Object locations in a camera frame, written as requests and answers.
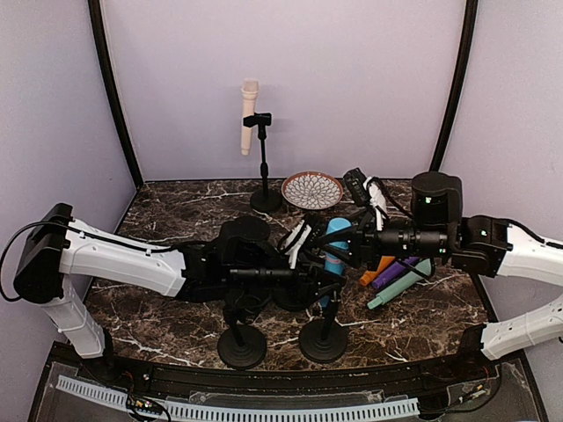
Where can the black stand of beige microphone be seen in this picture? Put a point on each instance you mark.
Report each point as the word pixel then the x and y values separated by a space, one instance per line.
pixel 264 200

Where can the blue microphone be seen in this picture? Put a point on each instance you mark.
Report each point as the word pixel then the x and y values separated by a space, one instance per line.
pixel 333 225

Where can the black front frame rail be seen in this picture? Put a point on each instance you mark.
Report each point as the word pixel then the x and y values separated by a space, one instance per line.
pixel 425 378

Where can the black stand of purple microphone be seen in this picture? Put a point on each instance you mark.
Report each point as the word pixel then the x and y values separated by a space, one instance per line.
pixel 241 346

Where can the mint green microphone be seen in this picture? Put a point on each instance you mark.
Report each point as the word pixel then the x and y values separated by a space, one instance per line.
pixel 425 269

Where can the purple microphone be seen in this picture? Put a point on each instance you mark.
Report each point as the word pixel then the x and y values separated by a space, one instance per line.
pixel 393 271

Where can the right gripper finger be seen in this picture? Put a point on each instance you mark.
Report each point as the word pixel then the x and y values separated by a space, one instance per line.
pixel 346 235
pixel 336 259

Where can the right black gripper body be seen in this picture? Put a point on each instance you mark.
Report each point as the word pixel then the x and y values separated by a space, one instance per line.
pixel 368 242

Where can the orange microphone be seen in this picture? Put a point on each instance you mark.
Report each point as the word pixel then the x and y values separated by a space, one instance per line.
pixel 370 275

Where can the black stand of mint microphone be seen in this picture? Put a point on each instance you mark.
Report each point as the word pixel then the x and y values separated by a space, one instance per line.
pixel 288 302

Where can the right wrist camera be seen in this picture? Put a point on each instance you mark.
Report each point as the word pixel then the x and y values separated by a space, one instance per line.
pixel 366 193

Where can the black corner post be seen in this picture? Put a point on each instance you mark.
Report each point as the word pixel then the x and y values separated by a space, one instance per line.
pixel 112 94
pixel 457 84

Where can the floral patterned ceramic plate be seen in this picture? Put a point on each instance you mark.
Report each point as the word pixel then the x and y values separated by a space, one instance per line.
pixel 312 190

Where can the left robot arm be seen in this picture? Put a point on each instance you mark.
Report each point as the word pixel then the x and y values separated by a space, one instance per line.
pixel 239 267

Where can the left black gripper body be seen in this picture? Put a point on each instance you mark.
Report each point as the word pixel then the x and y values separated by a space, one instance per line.
pixel 303 277

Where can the beige microphone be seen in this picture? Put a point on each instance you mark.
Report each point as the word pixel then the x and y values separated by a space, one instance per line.
pixel 250 91

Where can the left black corner post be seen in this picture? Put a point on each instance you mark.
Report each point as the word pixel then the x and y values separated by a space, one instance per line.
pixel 112 94

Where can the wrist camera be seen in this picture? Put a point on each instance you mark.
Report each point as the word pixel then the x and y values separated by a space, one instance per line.
pixel 292 242
pixel 366 193

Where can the right black corner post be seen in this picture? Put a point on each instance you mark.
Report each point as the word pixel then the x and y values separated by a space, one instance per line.
pixel 457 84

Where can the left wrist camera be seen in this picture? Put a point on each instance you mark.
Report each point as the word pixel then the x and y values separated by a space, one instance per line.
pixel 292 242

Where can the black stand of blue microphone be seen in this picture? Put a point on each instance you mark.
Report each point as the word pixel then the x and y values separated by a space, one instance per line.
pixel 323 340

